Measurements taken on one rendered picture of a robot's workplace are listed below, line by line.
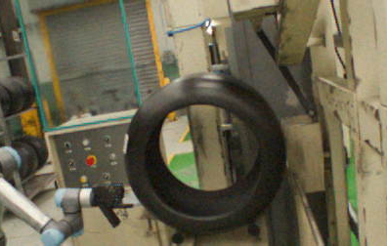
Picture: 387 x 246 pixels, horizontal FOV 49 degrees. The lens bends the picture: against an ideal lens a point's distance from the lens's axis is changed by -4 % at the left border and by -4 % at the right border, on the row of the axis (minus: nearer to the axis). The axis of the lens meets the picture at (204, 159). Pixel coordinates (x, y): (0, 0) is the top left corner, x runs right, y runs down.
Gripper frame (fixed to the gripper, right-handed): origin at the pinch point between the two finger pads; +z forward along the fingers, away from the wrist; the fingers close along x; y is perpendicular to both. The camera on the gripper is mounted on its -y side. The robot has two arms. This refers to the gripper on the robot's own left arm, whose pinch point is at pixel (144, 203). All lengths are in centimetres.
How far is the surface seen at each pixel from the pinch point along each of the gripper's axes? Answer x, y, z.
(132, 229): 60, -38, -23
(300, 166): 21, 8, 61
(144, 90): 916, -53, -206
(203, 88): -11, 44, 25
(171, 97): -11.7, 41.7, 14.7
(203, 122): 27.7, 25.8, 21.3
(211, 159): 27.7, 9.6, 24.1
